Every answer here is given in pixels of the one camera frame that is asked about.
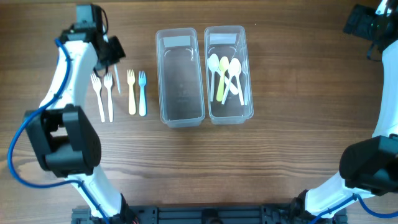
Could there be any white plastic fork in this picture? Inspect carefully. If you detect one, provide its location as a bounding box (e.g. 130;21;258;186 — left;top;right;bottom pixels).
104;72;114;123
90;73;105;123
114;64;121;95

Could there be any yellow plastic fork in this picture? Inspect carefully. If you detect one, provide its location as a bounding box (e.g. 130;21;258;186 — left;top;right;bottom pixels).
127;69;136;114

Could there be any thin white plastic spoon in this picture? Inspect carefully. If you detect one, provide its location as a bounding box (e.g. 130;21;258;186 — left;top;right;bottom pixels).
208;54;220;102

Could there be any yellow plastic spoon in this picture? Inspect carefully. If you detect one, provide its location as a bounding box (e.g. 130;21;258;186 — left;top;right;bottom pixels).
216;56;229;101

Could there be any outermost white plastic spoon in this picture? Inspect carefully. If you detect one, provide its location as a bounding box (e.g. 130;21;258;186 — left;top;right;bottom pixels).
221;60;238;105

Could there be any wide-handled white spoon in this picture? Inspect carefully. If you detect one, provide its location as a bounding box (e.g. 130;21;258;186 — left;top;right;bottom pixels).
231;58;244;106

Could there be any long white plastic spoon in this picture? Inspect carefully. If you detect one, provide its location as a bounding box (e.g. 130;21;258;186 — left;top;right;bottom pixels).
216;69;238;95

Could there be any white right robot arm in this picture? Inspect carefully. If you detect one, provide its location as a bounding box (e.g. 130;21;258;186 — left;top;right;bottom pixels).
289;1;397;223

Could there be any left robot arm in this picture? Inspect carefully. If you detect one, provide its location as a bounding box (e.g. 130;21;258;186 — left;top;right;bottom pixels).
16;4;134;223

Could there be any left clear plastic container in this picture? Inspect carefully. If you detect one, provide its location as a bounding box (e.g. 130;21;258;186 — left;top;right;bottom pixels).
155;28;205;128

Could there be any clear plastic container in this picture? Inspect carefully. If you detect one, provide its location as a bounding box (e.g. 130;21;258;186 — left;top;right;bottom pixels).
155;28;205;128
204;26;254;124

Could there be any right clear plastic container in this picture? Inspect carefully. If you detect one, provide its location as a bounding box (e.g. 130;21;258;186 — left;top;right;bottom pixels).
204;26;254;124

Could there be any light blue plastic fork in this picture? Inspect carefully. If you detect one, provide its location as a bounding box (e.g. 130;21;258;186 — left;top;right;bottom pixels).
139;70;147;116

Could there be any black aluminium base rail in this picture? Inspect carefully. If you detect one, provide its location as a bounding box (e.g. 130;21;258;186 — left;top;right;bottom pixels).
71;202;348;224

